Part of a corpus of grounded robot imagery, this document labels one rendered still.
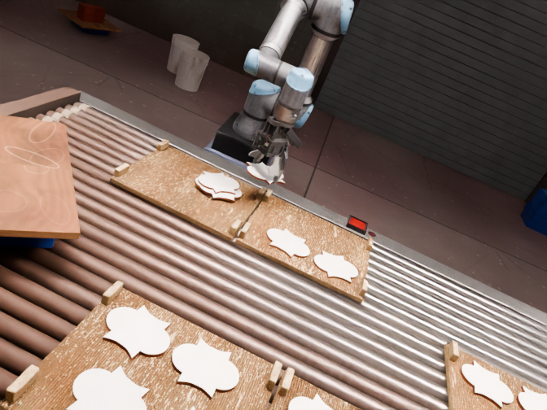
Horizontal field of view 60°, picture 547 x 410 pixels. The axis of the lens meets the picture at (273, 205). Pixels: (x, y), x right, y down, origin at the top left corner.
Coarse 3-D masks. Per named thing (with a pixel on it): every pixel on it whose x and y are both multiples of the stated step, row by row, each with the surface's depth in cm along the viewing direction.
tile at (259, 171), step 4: (248, 164) 156; (252, 164) 157; (256, 164) 158; (260, 164) 160; (264, 164) 161; (248, 168) 153; (252, 168) 154; (256, 168) 155; (260, 168) 157; (264, 168) 158; (268, 168) 160; (248, 172) 151; (252, 172) 151; (256, 172) 153; (260, 172) 154; (264, 172) 155; (268, 172) 157; (252, 176) 150; (256, 176) 151; (260, 176) 152; (264, 176) 153; (268, 176) 154; (272, 176) 156; (260, 180) 151; (264, 180) 151; (268, 180) 152; (272, 180) 153; (280, 180) 156; (268, 184) 151; (284, 184) 156
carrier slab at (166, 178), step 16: (144, 160) 157; (160, 160) 161; (176, 160) 165; (192, 160) 169; (128, 176) 146; (144, 176) 149; (160, 176) 153; (176, 176) 156; (192, 176) 160; (144, 192) 142; (160, 192) 145; (176, 192) 148; (192, 192) 151; (256, 192) 167; (176, 208) 141; (192, 208) 144; (208, 208) 147; (224, 208) 150; (240, 208) 154; (208, 224) 140; (224, 224) 143
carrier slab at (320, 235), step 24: (264, 216) 155; (288, 216) 161; (312, 216) 167; (240, 240) 139; (264, 240) 144; (312, 240) 154; (336, 240) 160; (360, 240) 166; (288, 264) 138; (312, 264) 142; (360, 264) 152; (336, 288) 137
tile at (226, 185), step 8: (200, 176) 157; (208, 176) 159; (216, 176) 161; (224, 176) 163; (200, 184) 154; (208, 184) 154; (216, 184) 156; (224, 184) 158; (232, 184) 160; (216, 192) 152; (224, 192) 155; (232, 192) 156
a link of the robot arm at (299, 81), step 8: (296, 72) 136; (304, 72) 138; (288, 80) 138; (296, 80) 136; (304, 80) 136; (312, 80) 137; (288, 88) 138; (296, 88) 137; (304, 88) 137; (280, 96) 141; (288, 96) 138; (296, 96) 138; (304, 96) 139; (280, 104) 141; (288, 104) 139; (296, 104) 139
